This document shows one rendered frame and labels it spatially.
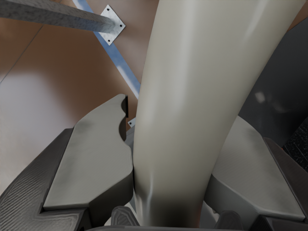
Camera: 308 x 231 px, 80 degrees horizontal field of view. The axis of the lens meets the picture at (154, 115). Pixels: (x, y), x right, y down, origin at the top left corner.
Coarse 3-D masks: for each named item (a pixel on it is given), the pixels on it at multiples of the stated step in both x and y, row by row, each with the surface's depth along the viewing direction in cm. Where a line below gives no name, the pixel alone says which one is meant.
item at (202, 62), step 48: (192, 0) 3; (240, 0) 3; (288, 0) 3; (192, 48) 4; (240, 48) 4; (144, 96) 5; (192, 96) 4; (240, 96) 4; (144, 144) 5; (192, 144) 5; (144, 192) 6; (192, 192) 6
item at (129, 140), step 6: (132, 120) 158; (132, 126) 151; (126, 132) 134; (132, 132) 110; (126, 138) 101; (132, 138) 87; (132, 144) 78; (132, 150) 76; (132, 156) 75; (132, 162) 73; (132, 198) 70; (132, 204) 71
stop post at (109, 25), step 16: (0, 0) 67; (16, 0) 73; (32, 0) 80; (48, 0) 90; (0, 16) 72; (16, 16) 77; (32, 16) 82; (48, 16) 88; (64, 16) 95; (80, 16) 105; (96, 16) 122; (112, 16) 136; (112, 32) 140
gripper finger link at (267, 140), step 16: (272, 144) 8; (288, 160) 7; (288, 176) 7; (304, 176) 7; (304, 192) 6; (304, 208) 6; (256, 224) 6; (272, 224) 5; (288, 224) 5; (304, 224) 5
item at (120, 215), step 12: (120, 216) 5; (132, 216) 5; (228, 216) 5; (96, 228) 4; (108, 228) 4; (120, 228) 5; (132, 228) 5; (144, 228) 5; (156, 228) 5; (168, 228) 5; (180, 228) 5; (192, 228) 5; (216, 228) 5; (228, 228) 5; (240, 228) 5
